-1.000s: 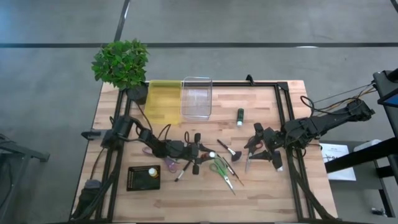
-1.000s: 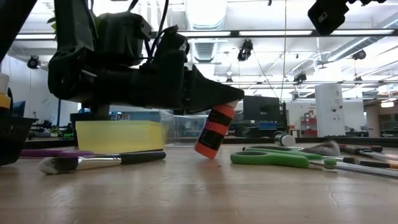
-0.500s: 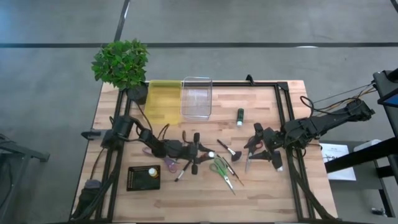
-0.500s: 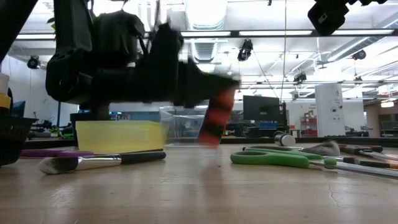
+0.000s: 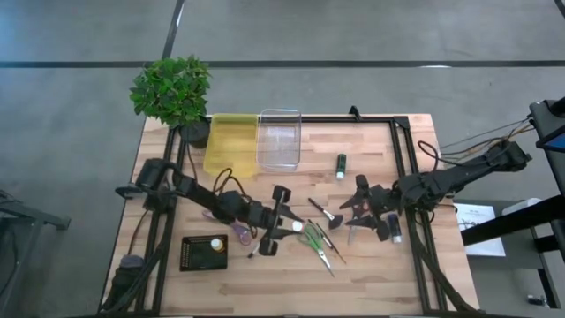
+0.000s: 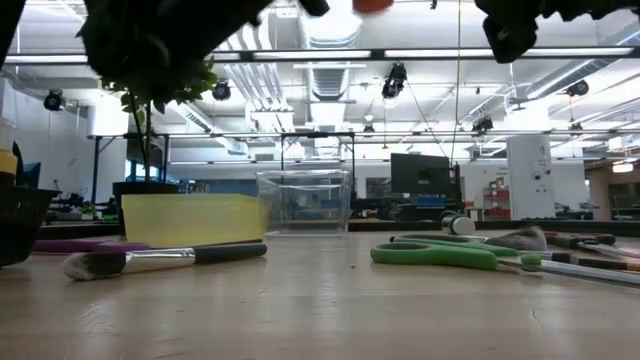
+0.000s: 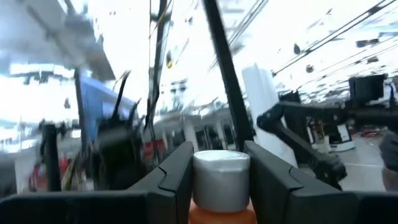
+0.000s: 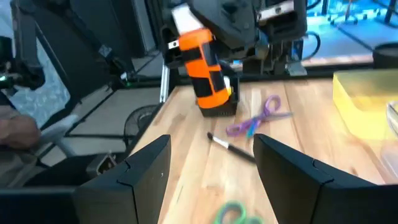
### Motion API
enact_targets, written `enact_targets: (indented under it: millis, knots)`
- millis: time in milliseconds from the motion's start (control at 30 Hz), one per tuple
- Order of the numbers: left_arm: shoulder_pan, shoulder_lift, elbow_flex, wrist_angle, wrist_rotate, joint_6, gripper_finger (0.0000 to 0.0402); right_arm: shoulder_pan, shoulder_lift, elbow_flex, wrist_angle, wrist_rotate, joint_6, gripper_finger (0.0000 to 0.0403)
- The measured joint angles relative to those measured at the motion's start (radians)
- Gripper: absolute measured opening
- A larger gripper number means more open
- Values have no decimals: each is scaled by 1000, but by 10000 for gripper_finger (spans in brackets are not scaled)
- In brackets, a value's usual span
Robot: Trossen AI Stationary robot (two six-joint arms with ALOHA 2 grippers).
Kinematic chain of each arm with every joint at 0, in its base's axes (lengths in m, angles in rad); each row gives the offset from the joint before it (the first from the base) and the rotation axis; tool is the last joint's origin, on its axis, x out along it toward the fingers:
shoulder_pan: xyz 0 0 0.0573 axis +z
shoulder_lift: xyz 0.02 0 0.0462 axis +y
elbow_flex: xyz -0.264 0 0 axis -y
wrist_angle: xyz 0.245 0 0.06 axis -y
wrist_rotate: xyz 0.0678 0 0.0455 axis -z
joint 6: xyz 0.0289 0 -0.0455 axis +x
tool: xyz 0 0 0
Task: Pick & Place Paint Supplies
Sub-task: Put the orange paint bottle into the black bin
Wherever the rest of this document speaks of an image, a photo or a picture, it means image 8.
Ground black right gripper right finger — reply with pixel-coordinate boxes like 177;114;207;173
252;133;379;224

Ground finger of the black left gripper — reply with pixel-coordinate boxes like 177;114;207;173
211;39;231;68
161;24;187;69

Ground person's hand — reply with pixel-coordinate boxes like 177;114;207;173
0;115;42;149

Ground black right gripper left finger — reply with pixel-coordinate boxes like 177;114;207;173
73;134;172;224

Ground yellow plastic bin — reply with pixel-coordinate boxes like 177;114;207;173
331;68;398;141

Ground large black Solve paintbrush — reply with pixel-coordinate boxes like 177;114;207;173
206;131;257;164

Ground person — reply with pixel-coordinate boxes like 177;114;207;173
0;90;44;188

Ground black mesh wastebasket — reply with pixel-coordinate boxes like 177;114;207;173
123;104;160;147

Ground yellow paint bottle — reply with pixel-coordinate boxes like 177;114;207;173
223;75;233;96

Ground black mesh bottle holder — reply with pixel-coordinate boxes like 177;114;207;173
198;60;241;118

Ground clear plastic bin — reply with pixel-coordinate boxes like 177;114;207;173
379;101;398;184

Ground purple handled scissors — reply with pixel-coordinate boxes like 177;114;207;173
225;95;294;139

